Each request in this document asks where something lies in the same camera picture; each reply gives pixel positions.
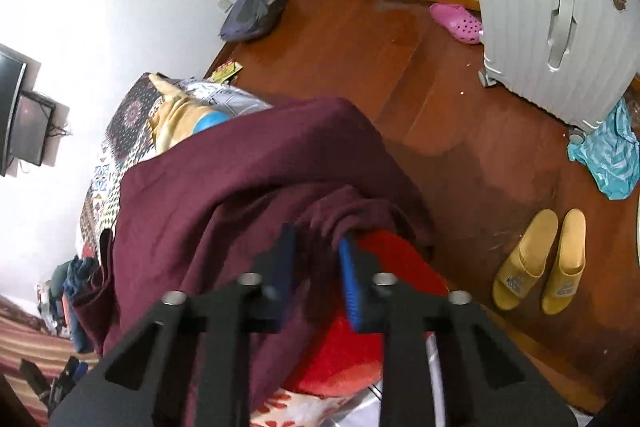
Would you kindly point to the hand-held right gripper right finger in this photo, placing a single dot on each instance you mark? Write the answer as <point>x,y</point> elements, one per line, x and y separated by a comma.
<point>350,287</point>

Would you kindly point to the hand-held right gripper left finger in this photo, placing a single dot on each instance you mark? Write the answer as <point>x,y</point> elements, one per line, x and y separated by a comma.
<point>286,267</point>

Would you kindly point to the maroon garment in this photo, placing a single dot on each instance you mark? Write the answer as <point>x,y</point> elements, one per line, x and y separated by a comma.
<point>240,187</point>

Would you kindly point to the pile of clothes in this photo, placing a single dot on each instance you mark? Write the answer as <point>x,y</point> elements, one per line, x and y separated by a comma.
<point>70,302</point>

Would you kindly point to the red blanket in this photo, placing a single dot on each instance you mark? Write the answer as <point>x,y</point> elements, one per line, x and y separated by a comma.
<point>345,352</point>

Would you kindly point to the yellow slipper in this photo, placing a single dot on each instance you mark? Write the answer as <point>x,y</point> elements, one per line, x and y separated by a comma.
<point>525,262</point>
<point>565,264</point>

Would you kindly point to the yellow cartoon pillow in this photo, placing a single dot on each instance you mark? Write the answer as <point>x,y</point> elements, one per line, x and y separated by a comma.
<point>172,117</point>

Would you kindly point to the patterned bed sheet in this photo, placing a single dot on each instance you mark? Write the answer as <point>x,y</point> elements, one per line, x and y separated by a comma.
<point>120,147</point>

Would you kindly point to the yellow snack packet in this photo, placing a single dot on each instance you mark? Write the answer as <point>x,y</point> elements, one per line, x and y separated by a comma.
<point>225,71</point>

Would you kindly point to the grey backpack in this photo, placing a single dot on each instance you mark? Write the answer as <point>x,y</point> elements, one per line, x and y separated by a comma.
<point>252,9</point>

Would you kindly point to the striped blanket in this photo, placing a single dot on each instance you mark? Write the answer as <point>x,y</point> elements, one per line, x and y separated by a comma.
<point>30,337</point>

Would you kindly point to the pink clog shoe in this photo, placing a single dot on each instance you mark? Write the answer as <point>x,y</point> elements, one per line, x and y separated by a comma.
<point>457,22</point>

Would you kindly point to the black set-top box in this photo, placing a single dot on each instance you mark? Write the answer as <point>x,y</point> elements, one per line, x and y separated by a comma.
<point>32,127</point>

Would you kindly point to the teal striped cloth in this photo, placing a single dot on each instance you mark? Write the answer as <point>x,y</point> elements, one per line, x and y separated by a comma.
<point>607,152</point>

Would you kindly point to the white ribbed suitcase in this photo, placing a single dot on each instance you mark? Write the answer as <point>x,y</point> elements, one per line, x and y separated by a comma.
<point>545,7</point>

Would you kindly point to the white wall socket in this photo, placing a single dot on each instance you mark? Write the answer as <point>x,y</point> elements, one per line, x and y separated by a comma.
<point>223,3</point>

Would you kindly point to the wall-mounted black television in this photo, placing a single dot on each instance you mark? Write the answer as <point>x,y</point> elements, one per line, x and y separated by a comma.
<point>10,107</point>

